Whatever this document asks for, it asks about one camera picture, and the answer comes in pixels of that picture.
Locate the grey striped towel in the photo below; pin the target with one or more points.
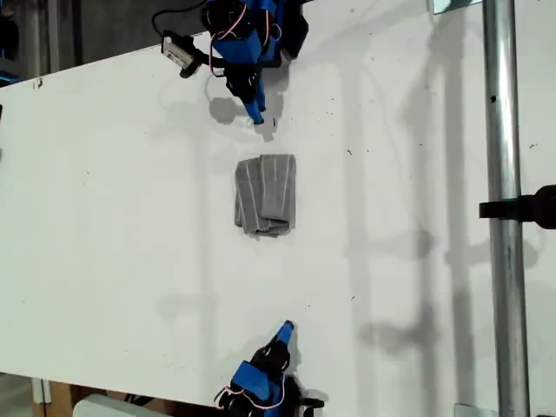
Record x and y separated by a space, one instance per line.
267 195

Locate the black clamp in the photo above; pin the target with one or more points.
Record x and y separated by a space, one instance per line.
521 208

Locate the camera black stalk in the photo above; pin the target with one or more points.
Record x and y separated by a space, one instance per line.
213 63

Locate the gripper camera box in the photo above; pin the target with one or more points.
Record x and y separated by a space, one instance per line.
310 406
180 52

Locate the steel post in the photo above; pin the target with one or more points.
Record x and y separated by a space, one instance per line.
504 260

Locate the white table leg bracket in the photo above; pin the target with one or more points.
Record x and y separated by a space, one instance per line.
41 391

